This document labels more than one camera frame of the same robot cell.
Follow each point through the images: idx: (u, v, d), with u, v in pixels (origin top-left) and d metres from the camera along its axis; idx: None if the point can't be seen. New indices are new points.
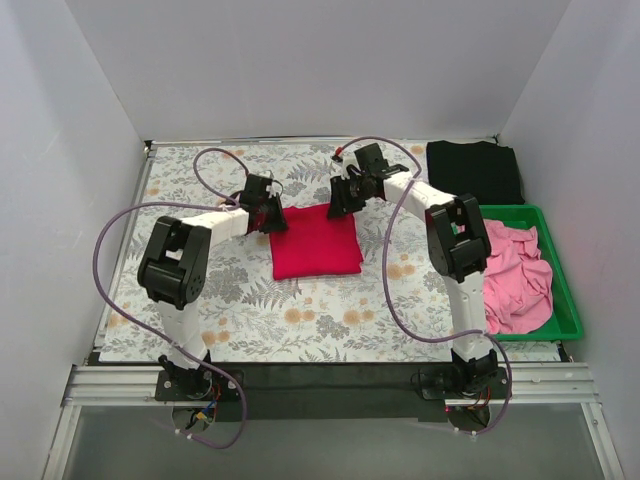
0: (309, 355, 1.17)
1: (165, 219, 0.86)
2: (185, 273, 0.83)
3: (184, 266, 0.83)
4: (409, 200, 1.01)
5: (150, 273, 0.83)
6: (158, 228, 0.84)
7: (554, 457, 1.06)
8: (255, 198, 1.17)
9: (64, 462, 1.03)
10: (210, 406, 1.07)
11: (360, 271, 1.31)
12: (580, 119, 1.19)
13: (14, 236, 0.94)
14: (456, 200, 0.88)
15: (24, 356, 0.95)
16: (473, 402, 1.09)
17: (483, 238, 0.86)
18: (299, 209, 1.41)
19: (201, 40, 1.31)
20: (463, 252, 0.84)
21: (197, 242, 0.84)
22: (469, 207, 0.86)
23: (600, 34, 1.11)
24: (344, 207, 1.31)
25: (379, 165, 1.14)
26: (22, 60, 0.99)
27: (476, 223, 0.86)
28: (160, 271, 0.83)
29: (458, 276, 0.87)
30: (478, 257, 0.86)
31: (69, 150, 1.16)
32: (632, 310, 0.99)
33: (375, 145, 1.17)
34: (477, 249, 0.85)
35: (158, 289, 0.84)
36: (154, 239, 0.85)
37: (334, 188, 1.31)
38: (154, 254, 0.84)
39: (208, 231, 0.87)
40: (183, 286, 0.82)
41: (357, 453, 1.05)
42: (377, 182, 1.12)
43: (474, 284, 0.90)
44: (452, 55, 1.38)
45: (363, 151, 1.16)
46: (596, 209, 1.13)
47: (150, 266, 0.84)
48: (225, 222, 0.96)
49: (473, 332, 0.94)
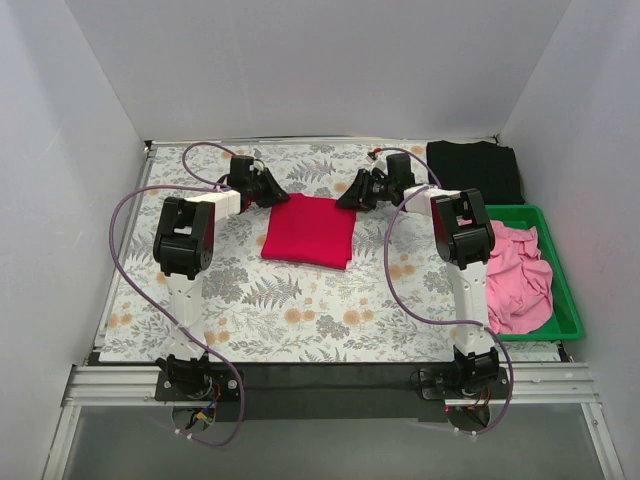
0: (309, 355, 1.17)
1: (171, 198, 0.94)
2: (197, 244, 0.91)
3: (197, 237, 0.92)
4: (420, 199, 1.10)
5: (164, 248, 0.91)
6: (168, 206, 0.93)
7: (555, 457, 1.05)
8: (242, 179, 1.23)
9: (64, 462, 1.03)
10: (210, 406, 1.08)
11: (345, 267, 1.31)
12: (580, 119, 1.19)
13: (14, 235, 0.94)
14: (462, 193, 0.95)
15: (24, 355, 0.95)
16: (473, 402, 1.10)
17: (486, 228, 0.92)
18: (308, 196, 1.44)
19: (201, 40, 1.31)
20: (464, 240, 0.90)
21: (205, 213, 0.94)
22: (472, 198, 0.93)
23: (600, 34, 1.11)
24: (361, 197, 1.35)
25: (405, 181, 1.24)
26: (22, 59, 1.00)
27: (479, 213, 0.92)
28: (174, 245, 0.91)
29: (460, 264, 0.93)
30: (480, 246, 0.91)
31: (69, 150, 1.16)
32: (632, 310, 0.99)
33: (407, 157, 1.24)
34: (480, 237, 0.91)
35: (173, 262, 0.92)
36: (165, 218, 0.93)
37: (361, 180, 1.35)
38: (166, 231, 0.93)
39: (212, 205, 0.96)
40: (197, 255, 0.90)
41: (357, 453, 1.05)
42: (399, 197, 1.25)
43: (474, 273, 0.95)
44: (452, 55, 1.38)
45: (395, 161, 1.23)
46: (597, 209, 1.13)
47: (164, 242, 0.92)
48: (222, 201, 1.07)
49: (474, 323, 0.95)
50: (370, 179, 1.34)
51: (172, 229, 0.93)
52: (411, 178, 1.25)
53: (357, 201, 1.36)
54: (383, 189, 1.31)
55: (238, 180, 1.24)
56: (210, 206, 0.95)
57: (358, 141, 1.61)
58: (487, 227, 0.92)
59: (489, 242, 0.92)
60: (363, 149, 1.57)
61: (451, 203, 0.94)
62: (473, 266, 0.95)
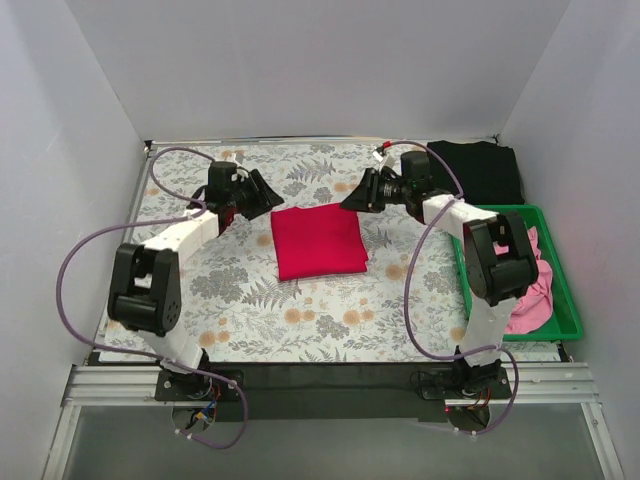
0: (309, 355, 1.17)
1: (126, 246, 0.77)
2: (157, 302, 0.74)
3: (158, 295, 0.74)
4: (447, 218, 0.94)
5: (120, 309, 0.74)
6: (121, 257, 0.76)
7: (555, 457, 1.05)
8: (221, 191, 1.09)
9: (64, 461, 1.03)
10: (210, 407, 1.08)
11: (365, 269, 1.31)
12: (580, 119, 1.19)
13: (14, 235, 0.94)
14: (500, 216, 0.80)
15: (24, 355, 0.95)
16: (473, 402, 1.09)
17: (529, 260, 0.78)
18: (302, 208, 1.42)
19: (200, 40, 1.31)
20: (505, 274, 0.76)
21: (165, 262, 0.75)
22: (513, 224, 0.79)
23: (600, 35, 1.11)
24: (370, 203, 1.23)
25: (423, 187, 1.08)
26: (21, 58, 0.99)
27: (520, 242, 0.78)
28: (132, 305, 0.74)
29: (493, 299, 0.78)
30: (520, 282, 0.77)
31: (69, 150, 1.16)
32: (632, 310, 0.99)
33: (424, 159, 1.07)
34: (522, 272, 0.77)
35: (133, 323, 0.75)
36: (119, 270, 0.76)
37: (370, 182, 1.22)
38: (123, 286, 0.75)
39: (174, 253, 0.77)
40: (160, 314, 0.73)
41: (357, 452, 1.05)
42: (416, 206, 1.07)
43: (503, 308, 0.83)
44: (451, 55, 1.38)
45: (409, 163, 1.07)
46: (597, 210, 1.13)
47: (120, 299, 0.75)
48: (192, 234, 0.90)
49: (486, 348, 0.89)
50: (379, 180, 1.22)
51: (128, 284, 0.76)
52: (429, 183, 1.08)
53: (367, 206, 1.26)
54: (395, 191, 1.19)
55: (218, 193, 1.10)
56: (173, 255, 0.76)
57: (358, 141, 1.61)
58: (529, 259, 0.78)
59: (530, 279, 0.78)
60: (362, 149, 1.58)
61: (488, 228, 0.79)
62: (503, 303, 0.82)
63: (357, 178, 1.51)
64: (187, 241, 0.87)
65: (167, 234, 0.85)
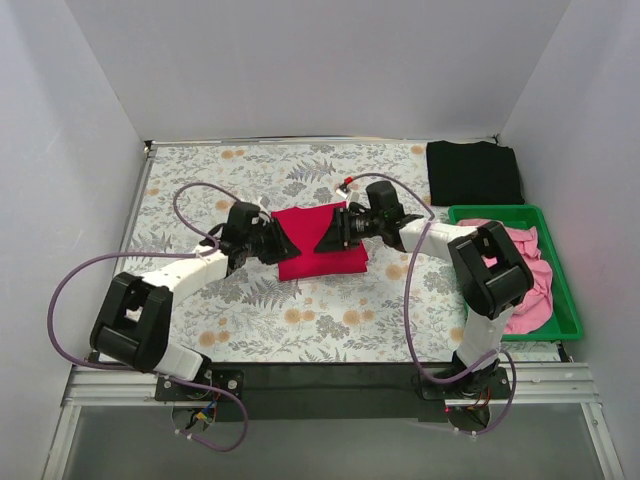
0: (309, 355, 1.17)
1: (123, 275, 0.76)
2: (140, 341, 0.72)
3: (143, 334, 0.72)
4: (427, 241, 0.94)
5: (103, 342, 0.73)
6: (115, 288, 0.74)
7: (555, 457, 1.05)
8: (238, 235, 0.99)
9: (64, 461, 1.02)
10: (210, 407, 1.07)
11: (365, 269, 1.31)
12: (581, 120, 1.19)
13: (14, 235, 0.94)
14: (482, 228, 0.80)
15: (24, 355, 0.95)
16: (473, 402, 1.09)
17: (521, 266, 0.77)
18: (301, 208, 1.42)
19: (201, 40, 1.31)
20: (501, 288, 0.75)
21: (155, 303, 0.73)
22: (496, 235, 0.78)
23: (599, 35, 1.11)
24: (345, 240, 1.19)
25: (396, 215, 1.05)
26: (21, 58, 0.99)
27: (508, 251, 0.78)
28: (116, 338, 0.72)
29: (494, 313, 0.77)
30: (518, 291, 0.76)
31: (69, 151, 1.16)
32: (632, 311, 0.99)
33: (392, 188, 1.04)
34: (517, 280, 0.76)
35: (114, 357, 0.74)
36: (109, 299, 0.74)
37: (340, 221, 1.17)
38: (110, 316, 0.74)
39: (168, 291, 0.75)
40: (139, 357, 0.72)
41: (357, 453, 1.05)
42: (393, 236, 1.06)
43: (503, 318, 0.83)
44: (451, 55, 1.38)
45: (377, 195, 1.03)
46: (597, 210, 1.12)
47: (105, 330, 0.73)
48: (195, 273, 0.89)
49: (489, 354, 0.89)
50: (350, 216, 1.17)
51: (117, 314, 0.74)
52: (401, 210, 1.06)
53: (342, 244, 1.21)
54: (369, 225, 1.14)
55: (233, 235, 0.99)
56: (165, 296, 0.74)
57: (358, 141, 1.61)
58: (520, 265, 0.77)
59: (526, 284, 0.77)
60: (363, 149, 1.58)
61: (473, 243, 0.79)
62: (503, 313, 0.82)
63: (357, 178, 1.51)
64: (188, 279, 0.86)
65: (169, 270, 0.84)
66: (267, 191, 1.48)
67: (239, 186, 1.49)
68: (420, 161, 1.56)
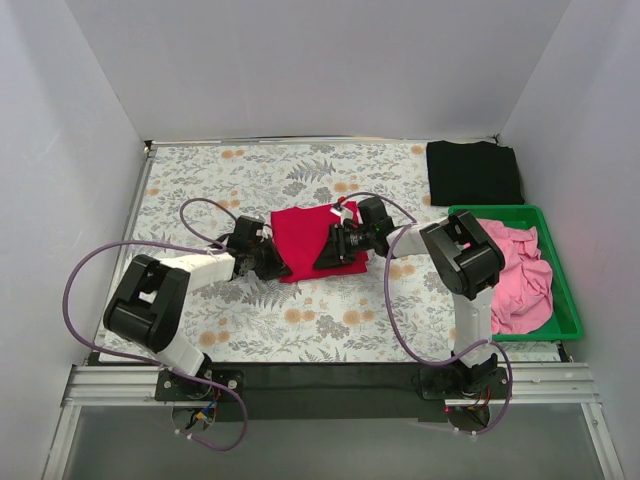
0: (309, 355, 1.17)
1: (141, 257, 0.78)
2: (155, 318, 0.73)
3: (157, 310, 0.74)
4: (408, 240, 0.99)
5: (117, 318, 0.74)
6: (133, 267, 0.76)
7: (555, 457, 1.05)
8: (242, 242, 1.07)
9: (64, 461, 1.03)
10: (210, 407, 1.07)
11: (365, 270, 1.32)
12: (581, 119, 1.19)
13: (14, 235, 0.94)
14: (451, 216, 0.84)
15: (23, 355, 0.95)
16: (473, 402, 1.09)
17: (490, 244, 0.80)
18: (301, 208, 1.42)
19: (201, 40, 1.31)
20: (474, 265, 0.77)
21: (173, 282, 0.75)
22: (464, 219, 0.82)
23: (600, 34, 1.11)
24: (341, 255, 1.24)
25: (386, 228, 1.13)
26: (21, 57, 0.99)
27: (476, 232, 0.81)
28: (129, 315, 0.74)
29: (471, 293, 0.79)
30: (489, 268, 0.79)
31: (69, 151, 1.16)
32: (632, 311, 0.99)
33: (381, 204, 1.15)
34: (487, 257, 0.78)
35: (126, 335, 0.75)
36: (128, 277, 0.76)
37: (335, 236, 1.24)
38: (126, 293, 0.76)
39: (186, 273, 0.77)
40: (151, 333, 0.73)
41: (357, 453, 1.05)
42: (383, 246, 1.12)
43: (484, 298, 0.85)
44: (452, 55, 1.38)
45: (368, 209, 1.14)
46: (597, 210, 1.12)
47: (120, 306, 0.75)
48: (207, 265, 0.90)
49: (479, 343, 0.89)
50: (344, 232, 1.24)
51: (134, 293, 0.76)
52: (391, 224, 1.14)
53: (338, 260, 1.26)
54: (362, 239, 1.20)
55: (240, 242, 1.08)
56: (184, 275, 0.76)
57: (358, 141, 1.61)
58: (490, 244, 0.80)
59: (498, 261, 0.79)
60: (363, 149, 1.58)
61: (443, 229, 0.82)
62: (482, 293, 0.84)
63: (357, 178, 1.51)
64: (200, 270, 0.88)
65: (183, 258, 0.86)
66: (267, 191, 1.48)
67: (238, 186, 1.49)
68: (420, 161, 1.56)
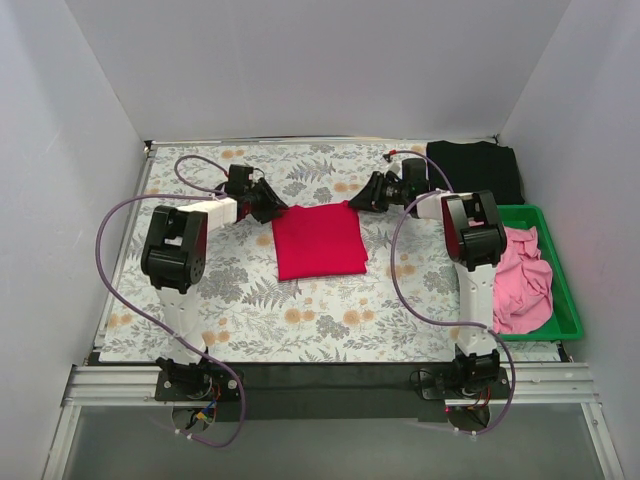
0: (309, 355, 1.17)
1: (162, 207, 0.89)
2: (187, 257, 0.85)
3: (189, 249, 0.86)
4: (431, 201, 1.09)
5: (152, 261, 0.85)
6: (157, 217, 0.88)
7: (555, 458, 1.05)
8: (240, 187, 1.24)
9: (64, 462, 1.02)
10: (210, 406, 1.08)
11: (365, 271, 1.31)
12: (580, 119, 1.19)
13: (14, 234, 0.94)
14: (474, 195, 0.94)
15: (24, 354, 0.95)
16: (473, 402, 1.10)
17: (498, 230, 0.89)
18: (301, 208, 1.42)
19: (201, 40, 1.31)
20: (476, 240, 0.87)
21: (195, 224, 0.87)
22: (484, 200, 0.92)
23: (600, 34, 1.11)
24: (374, 201, 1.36)
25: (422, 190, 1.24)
26: (21, 55, 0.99)
27: (491, 215, 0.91)
28: (162, 257, 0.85)
29: (470, 266, 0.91)
30: (491, 248, 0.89)
31: (69, 150, 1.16)
32: (631, 310, 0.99)
33: (423, 166, 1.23)
34: (491, 238, 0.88)
35: (162, 276, 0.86)
36: (154, 228, 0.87)
37: (375, 183, 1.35)
38: (157, 240, 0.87)
39: (204, 215, 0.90)
40: (187, 267, 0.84)
41: (357, 453, 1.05)
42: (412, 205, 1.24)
43: (482, 276, 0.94)
44: (452, 54, 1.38)
45: (410, 167, 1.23)
46: (596, 209, 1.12)
47: (152, 253, 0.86)
48: (216, 210, 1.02)
49: (476, 326, 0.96)
50: (383, 183, 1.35)
51: (161, 240, 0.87)
52: (426, 186, 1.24)
53: (370, 205, 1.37)
54: (396, 194, 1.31)
55: (236, 188, 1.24)
56: (202, 218, 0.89)
57: (358, 141, 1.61)
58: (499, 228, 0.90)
59: (500, 245, 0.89)
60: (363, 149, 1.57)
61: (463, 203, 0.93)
62: (485, 270, 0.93)
63: (357, 178, 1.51)
64: (213, 214, 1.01)
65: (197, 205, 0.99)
66: None
67: None
68: None
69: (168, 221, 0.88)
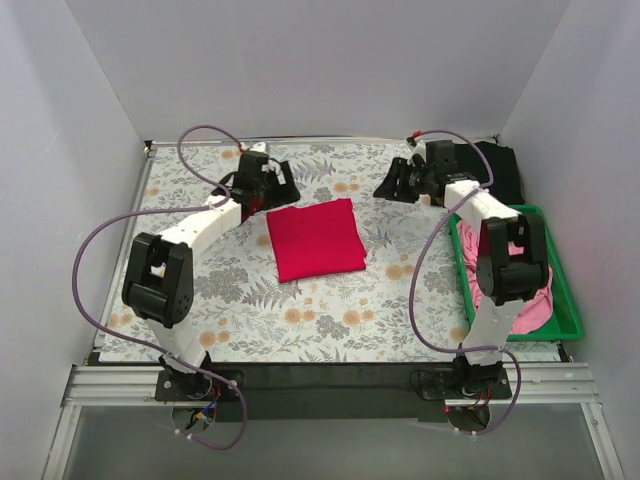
0: (309, 355, 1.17)
1: (143, 235, 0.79)
2: (168, 295, 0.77)
3: (170, 290, 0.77)
4: (467, 207, 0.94)
5: (133, 296, 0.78)
6: (136, 248, 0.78)
7: (555, 458, 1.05)
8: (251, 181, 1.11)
9: (64, 462, 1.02)
10: (210, 407, 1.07)
11: (365, 270, 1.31)
12: (580, 120, 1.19)
13: (14, 234, 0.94)
14: (521, 217, 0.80)
15: (24, 354, 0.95)
16: (473, 402, 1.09)
17: (540, 265, 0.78)
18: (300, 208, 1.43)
19: (201, 40, 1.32)
20: (515, 275, 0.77)
21: (177, 257, 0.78)
22: (532, 226, 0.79)
23: (600, 35, 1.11)
24: (396, 192, 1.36)
25: (447, 169, 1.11)
26: (21, 55, 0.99)
27: (537, 246, 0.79)
28: (143, 293, 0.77)
29: (500, 300, 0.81)
30: (529, 285, 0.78)
31: (69, 151, 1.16)
32: (631, 311, 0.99)
33: (449, 144, 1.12)
34: (532, 275, 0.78)
35: (145, 311, 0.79)
36: (134, 260, 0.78)
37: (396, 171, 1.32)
38: (137, 274, 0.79)
39: (187, 249, 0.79)
40: (168, 307, 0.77)
41: (357, 452, 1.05)
42: (439, 186, 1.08)
43: (509, 308, 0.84)
44: (451, 55, 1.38)
45: (434, 146, 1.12)
46: (597, 209, 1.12)
47: (133, 287, 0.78)
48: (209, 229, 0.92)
49: (488, 348, 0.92)
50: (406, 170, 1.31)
51: (142, 272, 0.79)
52: (453, 167, 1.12)
53: (392, 195, 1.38)
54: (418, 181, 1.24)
55: (245, 181, 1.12)
56: (186, 250, 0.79)
57: (358, 141, 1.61)
58: (541, 263, 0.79)
59: (539, 283, 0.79)
60: (363, 150, 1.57)
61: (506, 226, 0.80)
62: (511, 304, 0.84)
63: (357, 178, 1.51)
64: (205, 235, 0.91)
65: (186, 225, 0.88)
66: None
67: None
68: None
69: (151, 251, 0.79)
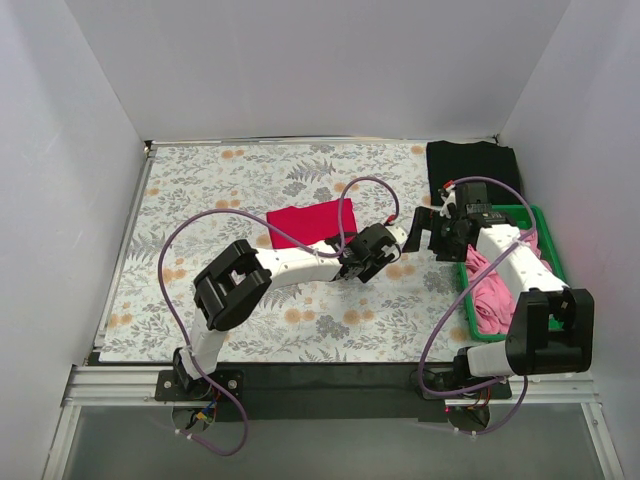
0: (309, 355, 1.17)
1: (244, 241, 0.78)
2: (227, 303, 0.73)
3: (230, 301, 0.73)
4: (504, 264, 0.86)
5: (201, 285, 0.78)
6: (231, 247, 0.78)
7: (554, 457, 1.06)
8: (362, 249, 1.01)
9: (64, 461, 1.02)
10: (210, 407, 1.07)
11: None
12: (581, 120, 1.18)
13: (13, 234, 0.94)
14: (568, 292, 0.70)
15: (23, 356, 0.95)
16: (473, 402, 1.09)
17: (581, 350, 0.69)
18: (299, 209, 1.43)
19: (201, 40, 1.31)
20: (548, 358, 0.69)
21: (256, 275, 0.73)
22: (580, 306, 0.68)
23: (600, 34, 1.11)
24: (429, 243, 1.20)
25: (480, 209, 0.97)
26: (21, 56, 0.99)
27: (582, 328, 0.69)
28: (210, 290, 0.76)
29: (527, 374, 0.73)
30: (564, 368, 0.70)
31: (69, 152, 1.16)
32: (631, 311, 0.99)
33: (481, 185, 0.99)
34: (568, 358, 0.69)
35: (204, 304, 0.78)
36: (223, 256, 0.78)
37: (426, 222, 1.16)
38: (216, 269, 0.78)
39: (268, 271, 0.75)
40: (218, 314, 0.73)
41: (357, 452, 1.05)
42: (472, 224, 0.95)
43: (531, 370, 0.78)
44: (451, 54, 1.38)
45: (464, 187, 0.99)
46: (598, 209, 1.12)
47: (207, 279, 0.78)
48: (302, 268, 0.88)
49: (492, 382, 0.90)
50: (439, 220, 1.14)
51: (221, 272, 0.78)
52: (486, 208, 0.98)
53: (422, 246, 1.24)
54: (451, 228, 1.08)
55: (356, 245, 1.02)
56: (268, 271, 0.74)
57: (358, 141, 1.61)
58: (583, 347, 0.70)
59: (577, 367, 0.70)
60: (362, 150, 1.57)
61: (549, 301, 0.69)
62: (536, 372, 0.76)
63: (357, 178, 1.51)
64: (294, 272, 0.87)
65: (281, 254, 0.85)
66: (267, 191, 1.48)
67: (238, 186, 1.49)
68: (420, 162, 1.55)
69: (239, 259, 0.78)
